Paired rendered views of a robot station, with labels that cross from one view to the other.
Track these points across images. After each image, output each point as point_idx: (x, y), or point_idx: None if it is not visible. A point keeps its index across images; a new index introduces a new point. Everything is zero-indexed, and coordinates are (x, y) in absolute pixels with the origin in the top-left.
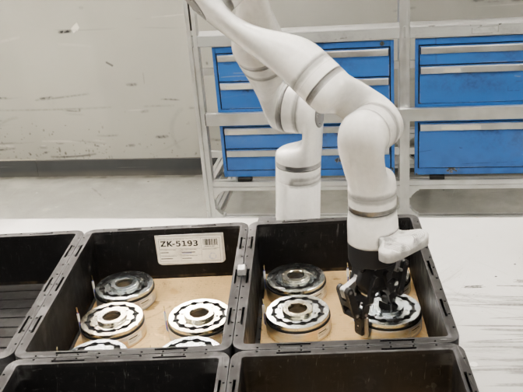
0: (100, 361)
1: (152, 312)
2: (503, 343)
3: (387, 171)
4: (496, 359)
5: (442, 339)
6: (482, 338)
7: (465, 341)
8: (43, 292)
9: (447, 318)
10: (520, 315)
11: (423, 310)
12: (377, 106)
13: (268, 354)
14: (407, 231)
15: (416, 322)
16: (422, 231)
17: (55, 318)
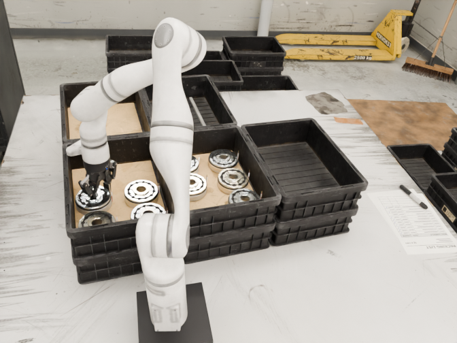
0: (204, 126)
1: (223, 199)
2: (24, 278)
3: (83, 122)
4: (32, 263)
5: (69, 143)
6: (36, 280)
7: (47, 276)
8: (259, 153)
9: (65, 152)
10: (1, 308)
11: (73, 209)
12: (83, 92)
13: (140, 132)
14: (77, 148)
15: None
16: (69, 148)
17: (247, 154)
